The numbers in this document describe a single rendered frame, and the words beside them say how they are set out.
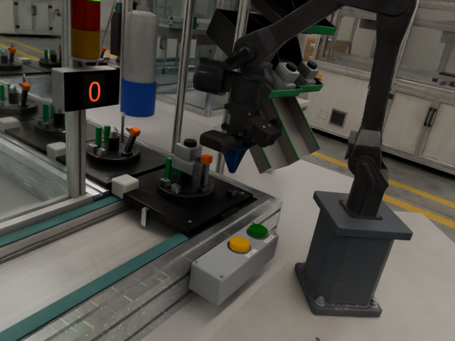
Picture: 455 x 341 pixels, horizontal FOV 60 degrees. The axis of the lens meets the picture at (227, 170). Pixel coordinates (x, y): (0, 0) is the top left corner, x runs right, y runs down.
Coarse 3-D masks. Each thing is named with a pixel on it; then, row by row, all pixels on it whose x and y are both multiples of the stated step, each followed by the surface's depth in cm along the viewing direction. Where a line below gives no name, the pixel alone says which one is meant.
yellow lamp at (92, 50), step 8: (72, 32) 69; (80, 32) 68; (88, 32) 68; (96, 32) 70; (72, 40) 69; (80, 40) 69; (88, 40) 69; (96, 40) 70; (72, 48) 70; (80, 48) 69; (88, 48) 70; (96, 48) 71; (72, 56) 71; (80, 56) 70; (88, 56) 70; (96, 56) 71
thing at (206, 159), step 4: (204, 156) 86; (208, 156) 86; (212, 156) 86; (196, 160) 87; (200, 160) 86; (204, 160) 86; (208, 160) 85; (204, 164) 86; (208, 164) 87; (204, 168) 87; (208, 168) 87; (204, 172) 87; (208, 172) 88; (204, 176) 87; (208, 176) 88; (200, 180) 88; (204, 180) 88; (200, 184) 88; (204, 184) 88
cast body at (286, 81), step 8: (280, 64) 99; (288, 64) 98; (272, 72) 102; (280, 72) 100; (288, 72) 98; (296, 72) 100; (280, 80) 100; (288, 80) 100; (280, 88) 100; (288, 88) 101
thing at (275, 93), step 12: (216, 12) 103; (228, 12) 107; (216, 24) 104; (228, 24) 101; (252, 24) 112; (216, 36) 105; (228, 36) 102; (228, 48) 103; (276, 60) 108; (264, 84) 97; (276, 96) 99; (288, 96) 103
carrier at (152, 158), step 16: (96, 128) 103; (112, 128) 102; (96, 144) 105; (112, 144) 102; (96, 160) 99; (112, 160) 98; (128, 160) 100; (144, 160) 105; (160, 160) 107; (96, 176) 93; (112, 176) 94
